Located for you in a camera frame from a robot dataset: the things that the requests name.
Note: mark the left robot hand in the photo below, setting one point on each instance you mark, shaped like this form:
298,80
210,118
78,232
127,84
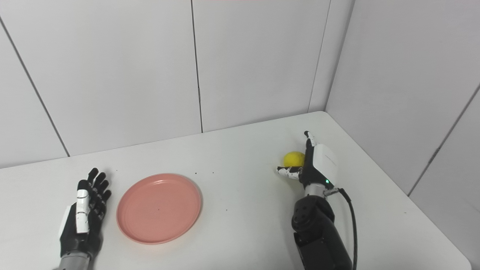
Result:
82,221

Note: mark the yellow lemon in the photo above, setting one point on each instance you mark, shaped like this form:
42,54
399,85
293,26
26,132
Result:
293,159

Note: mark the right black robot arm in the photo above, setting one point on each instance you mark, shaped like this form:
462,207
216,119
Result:
318,232

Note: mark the pink round plate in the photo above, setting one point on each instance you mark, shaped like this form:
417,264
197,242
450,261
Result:
159,208

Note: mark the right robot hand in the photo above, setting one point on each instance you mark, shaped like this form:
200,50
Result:
315,165

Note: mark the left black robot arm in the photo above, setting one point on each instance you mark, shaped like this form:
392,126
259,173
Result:
73,262

